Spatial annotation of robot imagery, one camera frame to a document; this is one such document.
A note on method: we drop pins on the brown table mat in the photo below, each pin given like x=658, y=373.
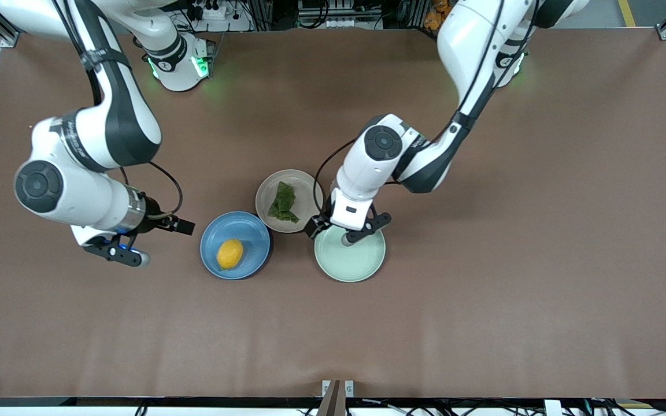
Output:
x=483, y=323

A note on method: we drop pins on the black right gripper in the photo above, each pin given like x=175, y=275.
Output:
x=153, y=218

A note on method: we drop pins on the bag of orange items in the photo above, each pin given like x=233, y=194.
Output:
x=434, y=20

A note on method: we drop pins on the metal bracket with bar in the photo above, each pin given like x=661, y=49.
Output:
x=333, y=404

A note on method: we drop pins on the beige plate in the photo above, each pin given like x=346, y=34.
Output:
x=304, y=190

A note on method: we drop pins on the white power strip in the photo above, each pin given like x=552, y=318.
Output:
x=214, y=12

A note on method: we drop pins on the yellow lemon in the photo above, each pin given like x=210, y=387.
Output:
x=230, y=254

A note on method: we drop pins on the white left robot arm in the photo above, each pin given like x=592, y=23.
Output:
x=472, y=46

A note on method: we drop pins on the pale green plate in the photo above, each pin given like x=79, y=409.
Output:
x=350, y=263

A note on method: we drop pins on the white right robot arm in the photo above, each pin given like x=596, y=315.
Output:
x=107, y=115

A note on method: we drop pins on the blue plate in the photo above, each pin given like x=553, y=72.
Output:
x=246, y=231

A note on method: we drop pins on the green lettuce leaf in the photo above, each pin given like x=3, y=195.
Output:
x=282, y=202

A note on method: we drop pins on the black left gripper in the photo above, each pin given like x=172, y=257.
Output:
x=314, y=226

